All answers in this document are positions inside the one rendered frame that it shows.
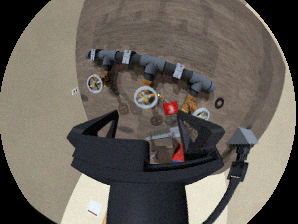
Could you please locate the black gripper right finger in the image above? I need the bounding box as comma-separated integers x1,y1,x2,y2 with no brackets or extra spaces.
177,110,225,161

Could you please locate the red square tag with gold chain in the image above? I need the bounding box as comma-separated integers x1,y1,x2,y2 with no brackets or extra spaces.
163,101,178,115

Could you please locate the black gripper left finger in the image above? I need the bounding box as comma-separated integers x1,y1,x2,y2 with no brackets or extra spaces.
71,110,119,138

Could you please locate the red flat block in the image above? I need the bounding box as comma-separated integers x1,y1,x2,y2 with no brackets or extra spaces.
172,143,184,161

